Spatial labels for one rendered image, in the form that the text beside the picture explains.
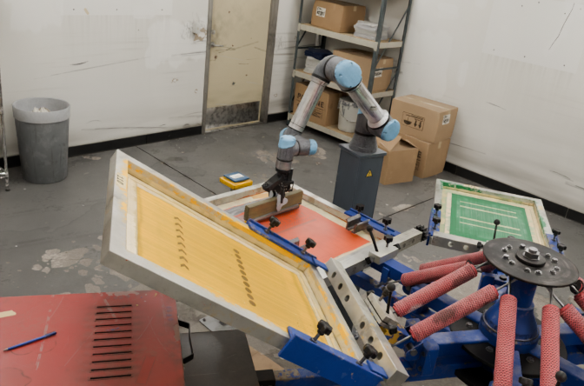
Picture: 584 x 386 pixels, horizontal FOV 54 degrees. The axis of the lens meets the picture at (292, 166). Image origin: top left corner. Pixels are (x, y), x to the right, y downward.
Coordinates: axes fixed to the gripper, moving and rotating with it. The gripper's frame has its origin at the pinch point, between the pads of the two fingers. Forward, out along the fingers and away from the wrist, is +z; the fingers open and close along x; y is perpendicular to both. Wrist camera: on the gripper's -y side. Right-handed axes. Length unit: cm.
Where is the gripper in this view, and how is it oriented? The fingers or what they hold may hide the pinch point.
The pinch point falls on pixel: (274, 207)
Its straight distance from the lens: 272.9
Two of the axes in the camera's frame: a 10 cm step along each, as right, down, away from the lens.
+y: 7.1, -1.6, 6.9
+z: -1.5, 9.2, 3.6
